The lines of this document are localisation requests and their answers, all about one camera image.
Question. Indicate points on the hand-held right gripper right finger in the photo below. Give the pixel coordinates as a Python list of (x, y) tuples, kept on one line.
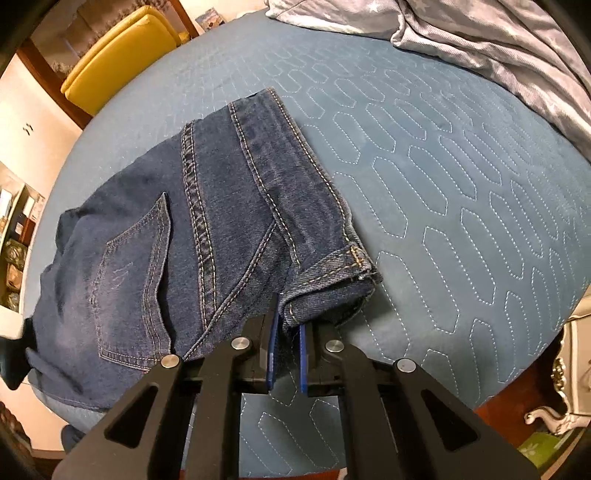
[(304, 360)]

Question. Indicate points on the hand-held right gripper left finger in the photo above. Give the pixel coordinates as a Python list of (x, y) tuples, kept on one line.
[(273, 350)]

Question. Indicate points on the dark blue denim pants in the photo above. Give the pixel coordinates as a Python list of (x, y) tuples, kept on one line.
[(231, 207)]

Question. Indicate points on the white shelf with items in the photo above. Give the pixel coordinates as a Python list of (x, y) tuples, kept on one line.
[(18, 230)]

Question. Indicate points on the blue quilted bed cover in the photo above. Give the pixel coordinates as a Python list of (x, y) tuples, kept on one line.
[(438, 184)]

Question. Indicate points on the green floral box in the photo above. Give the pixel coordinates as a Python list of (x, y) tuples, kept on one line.
[(549, 450)]

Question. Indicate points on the white ornate nightstand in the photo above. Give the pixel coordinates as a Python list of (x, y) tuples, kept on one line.
[(577, 369)]

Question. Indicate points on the yellow chair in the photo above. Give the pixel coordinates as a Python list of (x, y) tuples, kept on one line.
[(115, 60)]

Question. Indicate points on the small picture card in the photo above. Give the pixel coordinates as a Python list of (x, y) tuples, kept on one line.
[(210, 21)]

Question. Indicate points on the grey star print blanket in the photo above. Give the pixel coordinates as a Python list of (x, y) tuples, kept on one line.
[(485, 41)]

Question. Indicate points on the brown wooden door frame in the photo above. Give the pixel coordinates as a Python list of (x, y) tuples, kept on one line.
[(46, 78)]

